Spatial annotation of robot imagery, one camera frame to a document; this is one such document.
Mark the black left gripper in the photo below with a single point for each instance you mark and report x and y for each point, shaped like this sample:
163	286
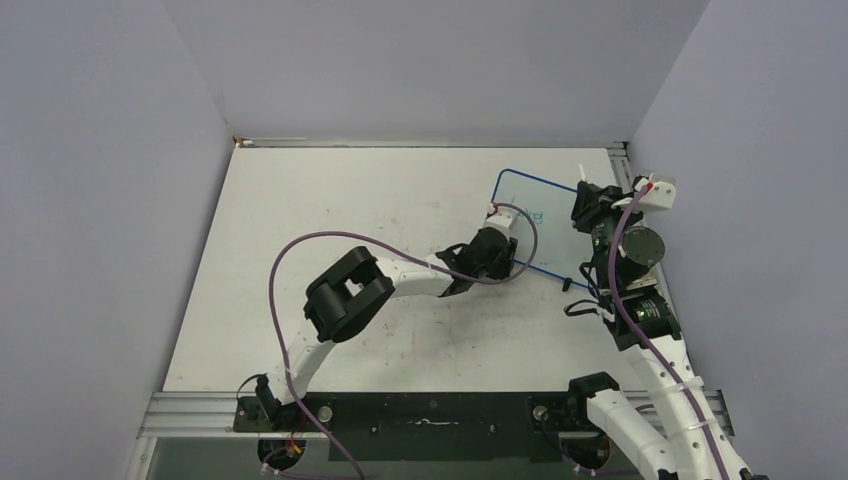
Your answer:
505	264

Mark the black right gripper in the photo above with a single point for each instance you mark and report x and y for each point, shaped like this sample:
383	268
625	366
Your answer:
594	202

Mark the blue framed whiteboard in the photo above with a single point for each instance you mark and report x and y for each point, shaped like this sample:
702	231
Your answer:
547	238

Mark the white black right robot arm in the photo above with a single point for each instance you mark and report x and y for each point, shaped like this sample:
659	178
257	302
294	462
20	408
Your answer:
689	443

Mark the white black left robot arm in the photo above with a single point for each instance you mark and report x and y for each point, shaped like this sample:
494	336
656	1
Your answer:
346	297

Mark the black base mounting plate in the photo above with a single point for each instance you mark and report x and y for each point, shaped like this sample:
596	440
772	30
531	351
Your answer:
461	426

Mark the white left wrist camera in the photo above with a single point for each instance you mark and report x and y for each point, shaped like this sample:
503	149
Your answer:
499	219

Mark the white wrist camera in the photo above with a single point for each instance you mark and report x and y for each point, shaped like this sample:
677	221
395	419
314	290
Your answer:
499	219
661	193

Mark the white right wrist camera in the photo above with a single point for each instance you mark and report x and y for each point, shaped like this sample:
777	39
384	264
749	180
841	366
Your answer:
661	193

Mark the aluminium frame rail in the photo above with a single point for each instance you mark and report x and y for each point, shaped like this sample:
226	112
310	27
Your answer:
191	415

